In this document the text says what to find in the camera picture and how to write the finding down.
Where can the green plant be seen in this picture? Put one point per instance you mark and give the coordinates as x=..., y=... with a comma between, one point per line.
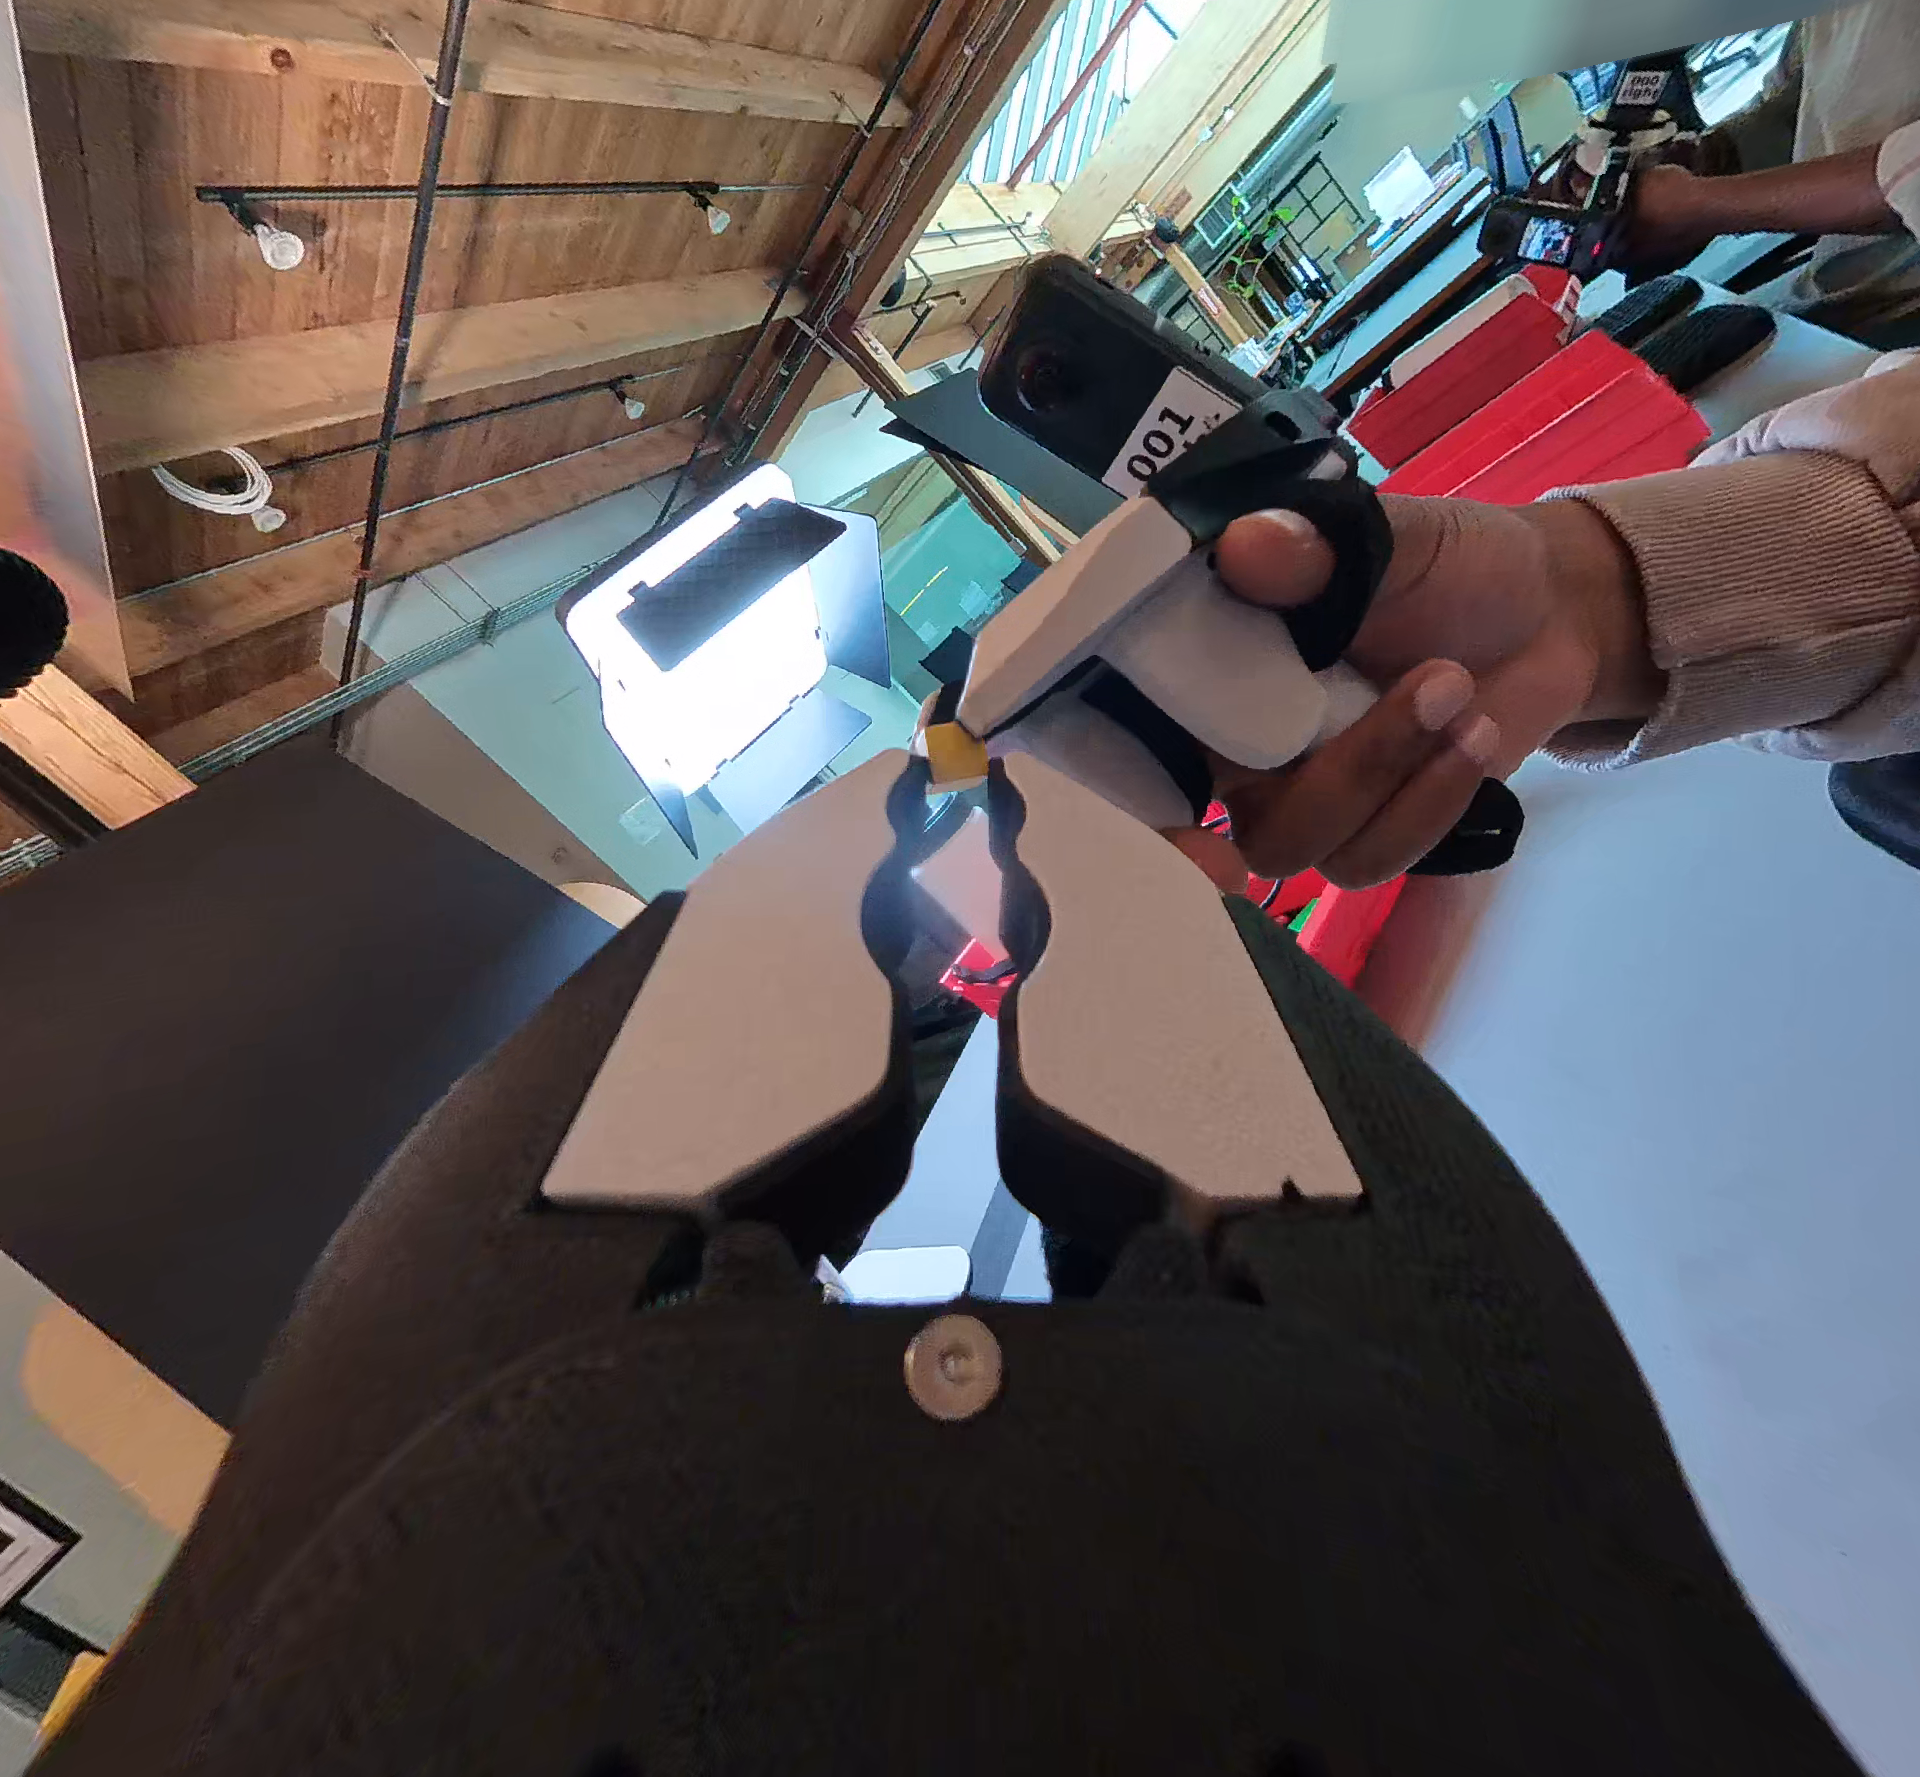
x=1245, y=263

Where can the small yellow block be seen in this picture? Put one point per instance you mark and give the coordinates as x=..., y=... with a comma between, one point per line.
x=956, y=754

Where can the black floor lamp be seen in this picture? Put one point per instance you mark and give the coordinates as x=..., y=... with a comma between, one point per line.
x=23, y=623

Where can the person's right hand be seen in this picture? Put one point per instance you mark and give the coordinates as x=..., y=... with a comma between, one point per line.
x=1501, y=638

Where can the black panel with wooden rim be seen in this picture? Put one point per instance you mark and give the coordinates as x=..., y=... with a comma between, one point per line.
x=225, y=984

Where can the framed marker poster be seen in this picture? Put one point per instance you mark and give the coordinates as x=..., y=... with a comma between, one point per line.
x=38, y=1519

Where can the black ribbed pad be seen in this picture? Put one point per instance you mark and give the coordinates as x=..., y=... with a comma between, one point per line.
x=1718, y=344
x=1651, y=308

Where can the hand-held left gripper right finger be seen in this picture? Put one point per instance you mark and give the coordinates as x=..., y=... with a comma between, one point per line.
x=1185, y=1043

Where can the black light flag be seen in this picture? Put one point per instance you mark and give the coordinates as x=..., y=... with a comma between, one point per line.
x=961, y=426

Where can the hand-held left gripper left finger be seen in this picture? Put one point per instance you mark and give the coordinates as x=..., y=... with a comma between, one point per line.
x=735, y=998

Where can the black conduit pipe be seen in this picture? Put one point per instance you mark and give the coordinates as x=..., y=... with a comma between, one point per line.
x=428, y=158

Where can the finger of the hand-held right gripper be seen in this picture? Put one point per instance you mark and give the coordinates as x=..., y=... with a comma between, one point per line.
x=1073, y=616
x=961, y=899

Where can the studio light panel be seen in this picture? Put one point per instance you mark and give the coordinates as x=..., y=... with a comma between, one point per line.
x=675, y=719

